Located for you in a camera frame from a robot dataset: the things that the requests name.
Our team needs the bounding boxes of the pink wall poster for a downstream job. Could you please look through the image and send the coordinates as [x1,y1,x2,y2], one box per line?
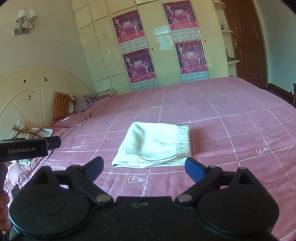
[122,48,158,93]
[162,0,201,42]
[174,39,210,83]
[112,10,147,54]

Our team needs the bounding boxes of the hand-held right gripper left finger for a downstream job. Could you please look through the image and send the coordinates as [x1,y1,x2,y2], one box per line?
[32,156,114,205]

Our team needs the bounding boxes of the cream corner shelf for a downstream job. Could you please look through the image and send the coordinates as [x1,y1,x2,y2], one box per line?
[212,0,241,78]

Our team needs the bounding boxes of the white floral patterned pillow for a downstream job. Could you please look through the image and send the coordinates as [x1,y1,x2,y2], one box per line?
[7,116,54,166]

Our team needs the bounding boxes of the cream bed headboard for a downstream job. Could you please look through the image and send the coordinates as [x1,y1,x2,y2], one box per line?
[0,66,95,141]

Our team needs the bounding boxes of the orange striped pillow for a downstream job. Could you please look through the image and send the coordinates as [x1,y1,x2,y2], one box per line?
[52,91,79,122]

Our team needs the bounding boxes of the brown wooden door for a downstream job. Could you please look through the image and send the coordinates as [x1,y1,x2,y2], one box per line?
[221,0,269,87]

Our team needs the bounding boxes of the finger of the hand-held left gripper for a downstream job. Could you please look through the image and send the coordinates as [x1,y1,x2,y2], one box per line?
[44,136,62,150]

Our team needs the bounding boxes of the grey crumpled cloth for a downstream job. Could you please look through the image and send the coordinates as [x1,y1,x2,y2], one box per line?
[73,93,105,114]

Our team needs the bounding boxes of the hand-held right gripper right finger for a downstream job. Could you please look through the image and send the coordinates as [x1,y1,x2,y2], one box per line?
[174,158,260,205]

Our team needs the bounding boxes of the silver wall lamp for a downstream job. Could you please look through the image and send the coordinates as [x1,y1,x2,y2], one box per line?
[14,9,38,36]

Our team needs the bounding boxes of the person's left hand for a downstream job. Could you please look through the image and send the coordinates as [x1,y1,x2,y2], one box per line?
[0,192,11,231]

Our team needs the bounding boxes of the light green pants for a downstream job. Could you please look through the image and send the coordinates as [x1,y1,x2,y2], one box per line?
[112,122,192,168]

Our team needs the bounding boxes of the cream wardrobe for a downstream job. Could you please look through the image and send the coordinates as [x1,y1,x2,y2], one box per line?
[70,0,232,95]

